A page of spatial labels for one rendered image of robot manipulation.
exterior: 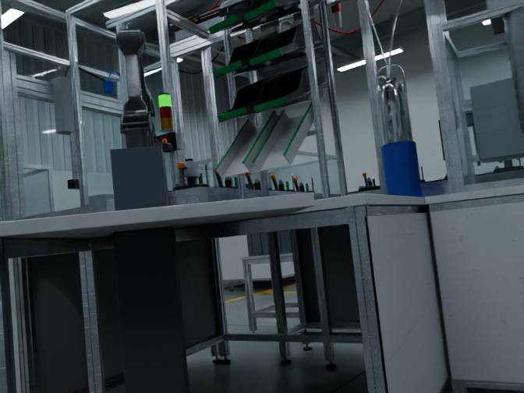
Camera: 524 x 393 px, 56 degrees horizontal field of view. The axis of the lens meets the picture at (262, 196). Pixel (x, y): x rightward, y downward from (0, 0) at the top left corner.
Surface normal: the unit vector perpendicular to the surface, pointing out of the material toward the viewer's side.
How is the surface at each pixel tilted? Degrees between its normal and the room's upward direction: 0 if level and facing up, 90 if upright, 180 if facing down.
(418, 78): 90
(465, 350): 90
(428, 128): 90
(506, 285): 90
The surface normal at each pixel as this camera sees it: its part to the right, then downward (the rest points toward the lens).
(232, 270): -0.61, 0.00
